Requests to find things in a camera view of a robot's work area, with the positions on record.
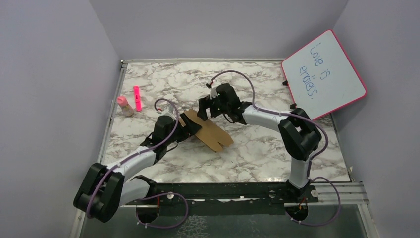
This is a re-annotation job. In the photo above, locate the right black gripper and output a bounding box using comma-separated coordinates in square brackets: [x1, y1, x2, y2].
[197, 93, 230, 121]

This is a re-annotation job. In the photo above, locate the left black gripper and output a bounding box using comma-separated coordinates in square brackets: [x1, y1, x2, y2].
[165, 113, 202, 146]

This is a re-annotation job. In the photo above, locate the brown cardboard box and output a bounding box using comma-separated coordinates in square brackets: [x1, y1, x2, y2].
[181, 109, 234, 152]

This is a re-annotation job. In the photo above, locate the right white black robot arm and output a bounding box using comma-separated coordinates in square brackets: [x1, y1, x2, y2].
[197, 83, 321, 202]

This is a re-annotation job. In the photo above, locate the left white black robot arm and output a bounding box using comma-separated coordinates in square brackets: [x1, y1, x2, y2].
[73, 113, 202, 223]

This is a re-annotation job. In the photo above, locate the pink highlighter marker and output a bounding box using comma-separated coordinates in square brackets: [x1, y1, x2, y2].
[133, 85, 142, 112]

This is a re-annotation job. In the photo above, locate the small pink capped bottle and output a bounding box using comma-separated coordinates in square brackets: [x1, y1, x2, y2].
[116, 96, 134, 117]

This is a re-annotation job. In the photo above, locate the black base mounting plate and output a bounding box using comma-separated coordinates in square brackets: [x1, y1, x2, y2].
[128, 182, 318, 216]

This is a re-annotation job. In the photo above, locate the pink framed whiteboard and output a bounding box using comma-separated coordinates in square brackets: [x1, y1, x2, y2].
[281, 29, 368, 119]

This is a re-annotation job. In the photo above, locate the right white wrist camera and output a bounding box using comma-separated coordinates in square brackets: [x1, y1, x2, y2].
[206, 81, 218, 100]

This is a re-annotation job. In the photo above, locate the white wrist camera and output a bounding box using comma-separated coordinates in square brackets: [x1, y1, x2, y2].
[206, 81, 218, 100]
[157, 105, 176, 120]

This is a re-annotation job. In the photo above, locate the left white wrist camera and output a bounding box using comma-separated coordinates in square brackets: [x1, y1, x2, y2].
[157, 105, 176, 120]

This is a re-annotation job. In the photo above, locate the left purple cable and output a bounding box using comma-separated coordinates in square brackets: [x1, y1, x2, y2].
[86, 98, 189, 230]

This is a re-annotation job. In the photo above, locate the purple cable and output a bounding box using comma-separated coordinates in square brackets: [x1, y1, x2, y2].
[86, 98, 189, 230]
[210, 70, 343, 227]

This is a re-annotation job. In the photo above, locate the aluminium extrusion frame rail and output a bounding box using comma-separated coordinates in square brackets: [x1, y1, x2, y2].
[110, 182, 369, 208]

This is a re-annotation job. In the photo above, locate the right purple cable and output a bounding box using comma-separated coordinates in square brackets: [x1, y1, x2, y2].
[210, 70, 343, 227]

